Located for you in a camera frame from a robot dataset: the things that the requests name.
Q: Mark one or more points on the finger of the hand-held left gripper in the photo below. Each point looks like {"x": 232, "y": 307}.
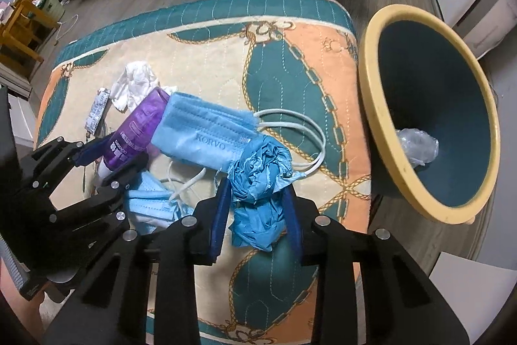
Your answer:
{"x": 93, "y": 152}
{"x": 117, "y": 177}

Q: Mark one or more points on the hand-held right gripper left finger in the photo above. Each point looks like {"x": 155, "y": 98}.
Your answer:
{"x": 218, "y": 215}

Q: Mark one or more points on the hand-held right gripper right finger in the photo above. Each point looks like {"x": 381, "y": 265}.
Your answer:
{"x": 293, "y": 223}

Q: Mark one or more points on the purple plastic bottle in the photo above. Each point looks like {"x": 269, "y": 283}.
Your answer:
{"x": 137, "y": 126}

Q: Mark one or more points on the blue plastic glove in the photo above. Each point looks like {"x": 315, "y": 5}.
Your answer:
{"x": 258, "y": 171}

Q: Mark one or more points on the teal bin with yellow rim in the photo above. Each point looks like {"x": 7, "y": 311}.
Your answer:
{"x": 436, "y": 86}

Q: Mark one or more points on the silver blister pack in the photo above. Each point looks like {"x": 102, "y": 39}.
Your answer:
{"x": 97, "y": 112}

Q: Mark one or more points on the blue face mask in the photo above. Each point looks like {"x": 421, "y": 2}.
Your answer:
{"x": 202, "y": 126}
{"x": 149, "y": 207}

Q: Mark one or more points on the crumpled white tissue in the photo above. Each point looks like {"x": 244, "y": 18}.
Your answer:
{"x": 135, "y": 80}

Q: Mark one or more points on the teal orange quilted mat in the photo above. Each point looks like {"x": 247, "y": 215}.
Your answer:
{"x": 282, "y": 86}

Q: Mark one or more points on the wooden chair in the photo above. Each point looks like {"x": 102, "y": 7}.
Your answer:
{"x": 24, "y": 25}

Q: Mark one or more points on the crumpled clear plastic bag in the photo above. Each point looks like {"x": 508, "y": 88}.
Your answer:
{"x": 418, "y": 147}

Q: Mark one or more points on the pale green box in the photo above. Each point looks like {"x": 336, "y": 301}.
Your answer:
{"x": 51, "y": 4}

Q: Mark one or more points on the white paper sheet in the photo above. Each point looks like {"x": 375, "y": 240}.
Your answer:
{"x": 472, "y": 288}

